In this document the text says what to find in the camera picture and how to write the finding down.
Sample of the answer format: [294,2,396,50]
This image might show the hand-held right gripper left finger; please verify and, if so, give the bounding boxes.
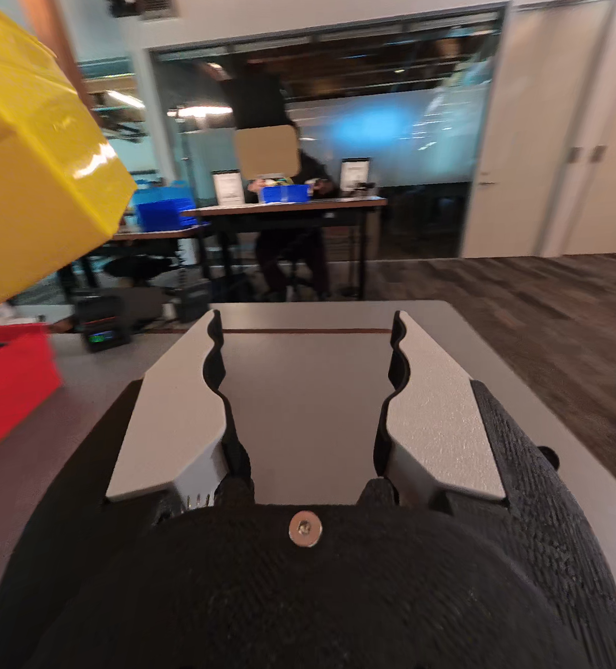
[105,308,252,512]

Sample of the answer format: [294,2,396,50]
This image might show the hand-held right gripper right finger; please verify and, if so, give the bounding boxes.
[372,309,508,512]

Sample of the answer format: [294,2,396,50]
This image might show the red plastic bin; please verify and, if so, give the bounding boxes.
[0,322,63,466]

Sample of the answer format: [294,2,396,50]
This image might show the yellow plastic bin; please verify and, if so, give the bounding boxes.
[0,0,139,320]

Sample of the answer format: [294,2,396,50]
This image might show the black device with small screen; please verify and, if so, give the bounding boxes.
[74,294,132,352]

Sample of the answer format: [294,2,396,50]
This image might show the grey device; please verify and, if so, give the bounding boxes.
[174,278,213,323]

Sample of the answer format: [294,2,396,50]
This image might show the black stool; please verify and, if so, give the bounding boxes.
[103,255,179,287]

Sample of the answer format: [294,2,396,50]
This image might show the stack of blue bins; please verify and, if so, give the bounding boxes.
[133,181,210,232]

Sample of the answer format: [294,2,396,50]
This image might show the white sign stand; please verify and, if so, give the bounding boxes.
[212,169,245,206]
[340,157,372,192]

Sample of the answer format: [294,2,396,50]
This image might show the wooden desk with black legs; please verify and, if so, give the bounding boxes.
[182,195,388,302]

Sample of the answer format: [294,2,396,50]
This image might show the small blue bin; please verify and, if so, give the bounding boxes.
[260,183,310,205]

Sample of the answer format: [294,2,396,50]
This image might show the white cabinet doors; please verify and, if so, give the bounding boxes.
[461,0,616,259]

